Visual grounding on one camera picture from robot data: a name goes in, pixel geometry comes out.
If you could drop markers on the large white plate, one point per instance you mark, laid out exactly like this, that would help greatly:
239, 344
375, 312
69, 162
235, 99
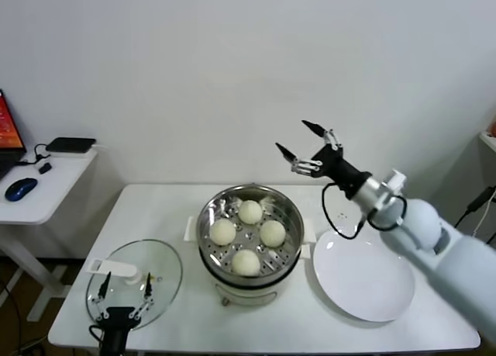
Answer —
356, 282

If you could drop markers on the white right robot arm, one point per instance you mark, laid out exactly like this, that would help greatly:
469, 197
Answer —
445, 263

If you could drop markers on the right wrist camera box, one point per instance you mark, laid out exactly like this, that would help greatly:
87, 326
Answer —
395, 181

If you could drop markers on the orange round object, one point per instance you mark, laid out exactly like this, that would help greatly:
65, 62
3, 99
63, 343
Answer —
493, 130

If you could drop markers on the blue computer mouse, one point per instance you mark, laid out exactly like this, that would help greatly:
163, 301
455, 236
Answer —
21, 188

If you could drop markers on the round glass pot lid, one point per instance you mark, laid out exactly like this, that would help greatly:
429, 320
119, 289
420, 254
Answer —
164, 263

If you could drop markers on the white electric cooker base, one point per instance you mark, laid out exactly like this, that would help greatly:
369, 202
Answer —
248, 294

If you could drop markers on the black laptop with red screen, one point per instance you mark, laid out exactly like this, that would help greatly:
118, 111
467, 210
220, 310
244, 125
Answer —
8, 131

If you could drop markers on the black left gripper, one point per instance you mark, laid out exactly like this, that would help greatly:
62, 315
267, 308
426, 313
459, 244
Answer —
118, 319

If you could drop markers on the stainless steel steamer basket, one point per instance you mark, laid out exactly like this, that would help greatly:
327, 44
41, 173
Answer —
217, 208

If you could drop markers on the white shelf board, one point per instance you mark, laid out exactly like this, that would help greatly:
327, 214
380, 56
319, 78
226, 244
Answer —
489, 142

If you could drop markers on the round white steamed baozi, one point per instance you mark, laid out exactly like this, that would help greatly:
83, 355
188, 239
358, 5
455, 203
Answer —
250, 211
272, 233
245, 263
223, 232

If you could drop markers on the flat black device box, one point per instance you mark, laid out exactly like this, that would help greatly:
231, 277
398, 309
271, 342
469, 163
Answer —
71, 144

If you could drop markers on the white side desk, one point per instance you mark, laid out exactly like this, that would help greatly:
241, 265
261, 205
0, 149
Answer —
48, 294

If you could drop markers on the small black adapter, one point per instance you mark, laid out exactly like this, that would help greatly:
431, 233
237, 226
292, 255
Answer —
45, 168

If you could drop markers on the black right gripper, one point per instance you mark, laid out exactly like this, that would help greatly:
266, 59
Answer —
337, 168

